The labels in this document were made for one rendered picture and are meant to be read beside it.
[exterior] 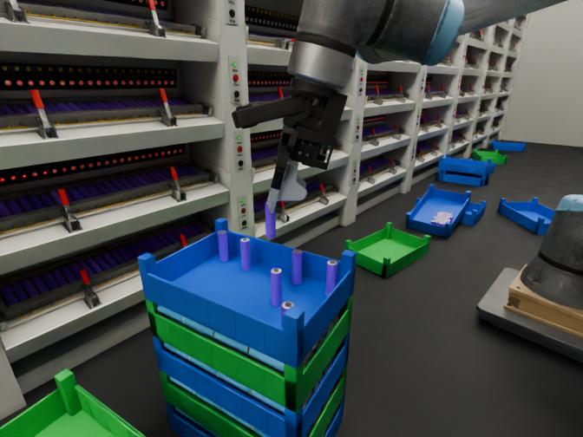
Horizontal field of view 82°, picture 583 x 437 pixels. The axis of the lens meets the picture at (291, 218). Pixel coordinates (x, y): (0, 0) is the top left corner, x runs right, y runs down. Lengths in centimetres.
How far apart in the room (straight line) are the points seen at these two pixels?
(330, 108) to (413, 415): 66
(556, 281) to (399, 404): 54
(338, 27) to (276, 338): 41
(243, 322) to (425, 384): 57
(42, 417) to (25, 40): 63
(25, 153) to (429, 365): 101
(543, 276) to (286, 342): 84
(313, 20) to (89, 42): 50
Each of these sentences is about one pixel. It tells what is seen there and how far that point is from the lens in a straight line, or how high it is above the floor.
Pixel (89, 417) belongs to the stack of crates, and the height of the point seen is 16.
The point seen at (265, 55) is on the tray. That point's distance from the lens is 113.
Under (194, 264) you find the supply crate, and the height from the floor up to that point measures 33.
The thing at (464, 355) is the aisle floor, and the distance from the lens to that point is 105.
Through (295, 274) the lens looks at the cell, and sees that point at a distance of 60.
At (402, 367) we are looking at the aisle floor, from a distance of 96.
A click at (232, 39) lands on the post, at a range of 104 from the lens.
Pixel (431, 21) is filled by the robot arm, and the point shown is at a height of 74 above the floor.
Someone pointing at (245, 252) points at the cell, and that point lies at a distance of 64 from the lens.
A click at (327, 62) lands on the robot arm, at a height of 69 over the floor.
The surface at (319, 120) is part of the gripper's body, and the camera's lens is 53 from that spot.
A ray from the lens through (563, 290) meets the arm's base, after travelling 114.
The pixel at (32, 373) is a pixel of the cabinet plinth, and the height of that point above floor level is 4.
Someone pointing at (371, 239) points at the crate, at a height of 3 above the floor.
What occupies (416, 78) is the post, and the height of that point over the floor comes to 68.
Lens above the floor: 66
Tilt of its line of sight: 22 degrees down
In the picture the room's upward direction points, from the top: straight up
